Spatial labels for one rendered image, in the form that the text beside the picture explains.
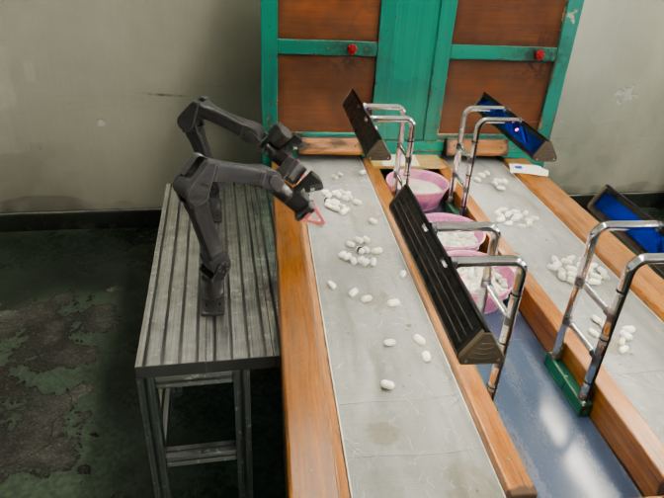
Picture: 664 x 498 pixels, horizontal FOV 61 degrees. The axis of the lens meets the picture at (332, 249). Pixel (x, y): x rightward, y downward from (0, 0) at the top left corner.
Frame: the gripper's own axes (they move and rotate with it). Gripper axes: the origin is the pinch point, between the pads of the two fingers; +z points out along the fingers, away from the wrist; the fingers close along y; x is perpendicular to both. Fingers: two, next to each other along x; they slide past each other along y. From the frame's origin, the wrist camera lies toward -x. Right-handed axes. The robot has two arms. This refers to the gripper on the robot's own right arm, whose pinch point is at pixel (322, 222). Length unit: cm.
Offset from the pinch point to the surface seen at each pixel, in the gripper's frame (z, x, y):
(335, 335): 7.5, 8.8, -43.6
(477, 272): 45, -24, -13
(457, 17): 13, -81, 86
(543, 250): 66, -42, 0
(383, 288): 20.5, -2.6, -21.5
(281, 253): -4.2, 15.4, -4.2
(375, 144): -3.1, -29.1, 6.4
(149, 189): -27, 102, 164
